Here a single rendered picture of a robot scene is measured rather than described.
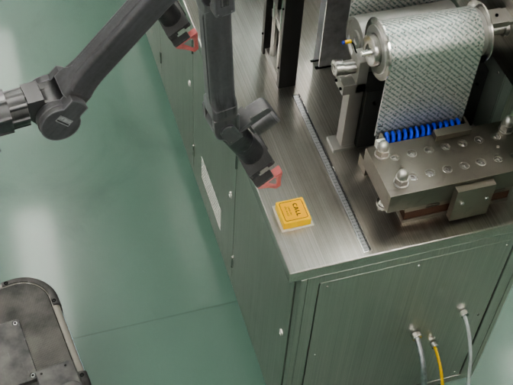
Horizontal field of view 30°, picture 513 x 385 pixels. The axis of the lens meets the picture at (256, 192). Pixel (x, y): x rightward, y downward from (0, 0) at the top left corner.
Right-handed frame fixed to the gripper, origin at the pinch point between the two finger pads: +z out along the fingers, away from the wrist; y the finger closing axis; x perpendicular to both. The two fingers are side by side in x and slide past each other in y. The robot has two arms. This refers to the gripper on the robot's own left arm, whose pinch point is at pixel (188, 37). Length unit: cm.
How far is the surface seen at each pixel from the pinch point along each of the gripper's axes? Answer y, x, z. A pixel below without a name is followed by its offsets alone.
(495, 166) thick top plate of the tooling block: -68, -44, 27
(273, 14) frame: -2.6, -21.6, 9.3
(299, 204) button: -53, -1, 14
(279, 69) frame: -12.4, -14.4, 17.3
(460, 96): -51, -47, 20
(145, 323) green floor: -15, 71, 80
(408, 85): -49, -38, 6
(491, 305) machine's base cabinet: -77, -25, 75
